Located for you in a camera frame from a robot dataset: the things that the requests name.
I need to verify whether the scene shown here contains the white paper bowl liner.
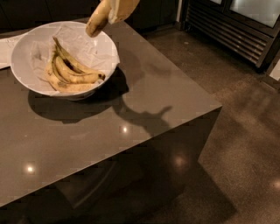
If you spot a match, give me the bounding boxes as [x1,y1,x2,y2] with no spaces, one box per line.
[28,24,122,97]

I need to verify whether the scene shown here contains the yellow banana bunch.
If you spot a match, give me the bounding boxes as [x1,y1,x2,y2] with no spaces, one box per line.
[45,37,106,93]

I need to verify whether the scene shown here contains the dark cabinet fronts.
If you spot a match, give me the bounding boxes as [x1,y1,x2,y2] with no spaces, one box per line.
[0,0,179,32]

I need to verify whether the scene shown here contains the dark refrigerator with vent grille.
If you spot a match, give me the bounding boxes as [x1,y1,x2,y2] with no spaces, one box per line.
[185,0,280,72]

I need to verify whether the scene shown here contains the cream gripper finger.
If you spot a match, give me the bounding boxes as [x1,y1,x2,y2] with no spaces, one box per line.
[108,0,140,24]

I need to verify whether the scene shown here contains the white bowl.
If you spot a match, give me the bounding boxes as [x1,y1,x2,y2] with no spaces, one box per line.
[10,20,120,102]

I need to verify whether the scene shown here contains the white paper sheet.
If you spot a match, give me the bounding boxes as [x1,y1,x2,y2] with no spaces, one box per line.
[0,34,24,69]

